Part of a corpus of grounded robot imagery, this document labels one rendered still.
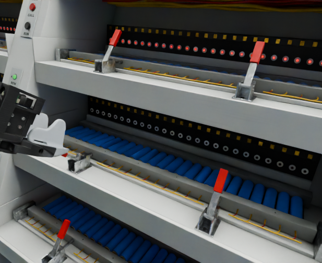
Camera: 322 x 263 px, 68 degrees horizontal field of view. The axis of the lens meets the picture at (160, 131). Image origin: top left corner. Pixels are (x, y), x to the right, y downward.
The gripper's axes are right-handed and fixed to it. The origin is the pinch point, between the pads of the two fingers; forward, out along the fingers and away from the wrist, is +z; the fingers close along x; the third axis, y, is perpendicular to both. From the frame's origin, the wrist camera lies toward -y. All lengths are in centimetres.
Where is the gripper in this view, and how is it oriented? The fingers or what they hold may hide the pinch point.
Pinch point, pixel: (57, 151)
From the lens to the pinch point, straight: 45.4
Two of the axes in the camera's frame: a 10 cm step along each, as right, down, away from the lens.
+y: 3.3, -9.4, 1.0
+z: 3.9, 2.3, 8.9
